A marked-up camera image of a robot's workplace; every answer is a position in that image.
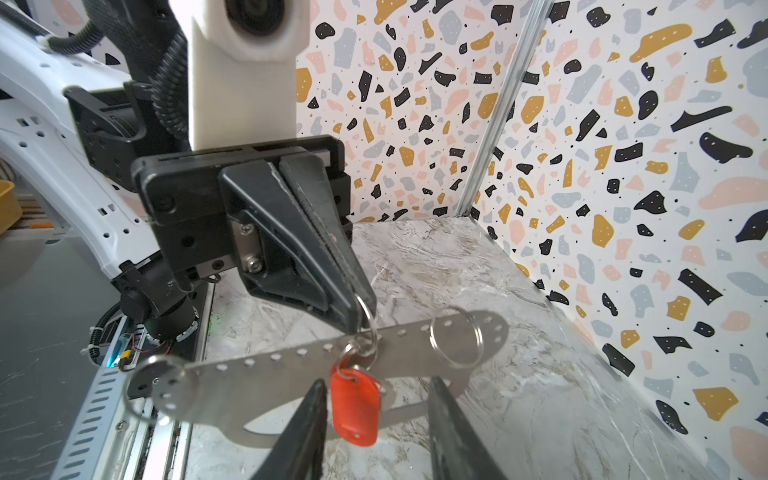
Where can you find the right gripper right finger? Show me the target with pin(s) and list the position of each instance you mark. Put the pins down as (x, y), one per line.
(456, 450)

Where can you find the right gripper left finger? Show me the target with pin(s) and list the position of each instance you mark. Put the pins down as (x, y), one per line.
(299, 450)

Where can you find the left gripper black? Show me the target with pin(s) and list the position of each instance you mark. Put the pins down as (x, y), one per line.
(299, 206)

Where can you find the red key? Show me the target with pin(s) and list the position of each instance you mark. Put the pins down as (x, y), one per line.
(355, 401)

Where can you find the metal keyring plate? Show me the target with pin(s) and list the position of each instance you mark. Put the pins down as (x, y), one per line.
(233, 395)

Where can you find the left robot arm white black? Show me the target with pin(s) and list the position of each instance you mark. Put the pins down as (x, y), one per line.
(164, 133)

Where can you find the yellow plastic bin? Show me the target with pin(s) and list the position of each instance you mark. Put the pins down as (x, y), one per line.
(10, 209)

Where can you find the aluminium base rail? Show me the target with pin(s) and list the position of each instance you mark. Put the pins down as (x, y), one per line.
(158, 446)

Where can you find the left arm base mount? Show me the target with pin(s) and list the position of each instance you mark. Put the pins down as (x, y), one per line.
(117, 345)

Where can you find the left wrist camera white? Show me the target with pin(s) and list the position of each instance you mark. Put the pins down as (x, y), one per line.
(242, 69)

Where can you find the perforated cable tray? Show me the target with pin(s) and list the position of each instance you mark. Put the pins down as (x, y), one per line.
(95, 421)

